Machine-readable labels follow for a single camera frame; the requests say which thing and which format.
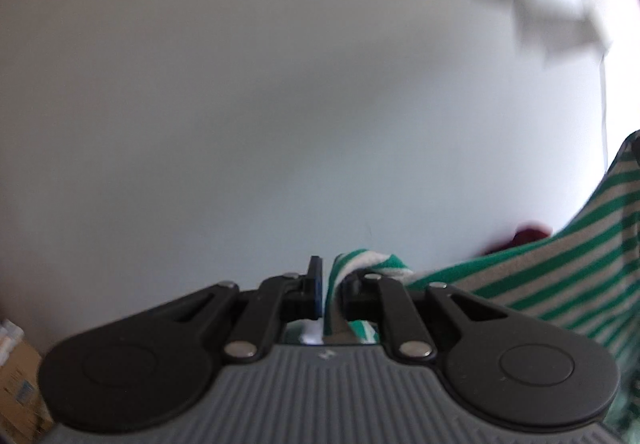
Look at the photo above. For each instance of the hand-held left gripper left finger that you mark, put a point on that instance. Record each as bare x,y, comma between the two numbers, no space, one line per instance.
317,286

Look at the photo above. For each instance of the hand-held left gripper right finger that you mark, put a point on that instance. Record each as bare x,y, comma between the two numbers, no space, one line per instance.
357,295

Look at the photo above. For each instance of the green white striped shirt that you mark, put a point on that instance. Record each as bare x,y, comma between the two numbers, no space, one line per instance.
550,284

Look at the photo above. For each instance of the dark red garment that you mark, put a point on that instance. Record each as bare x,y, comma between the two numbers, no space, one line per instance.
527,236

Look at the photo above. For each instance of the cardboard box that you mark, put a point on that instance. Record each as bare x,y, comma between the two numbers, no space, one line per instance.
20,384

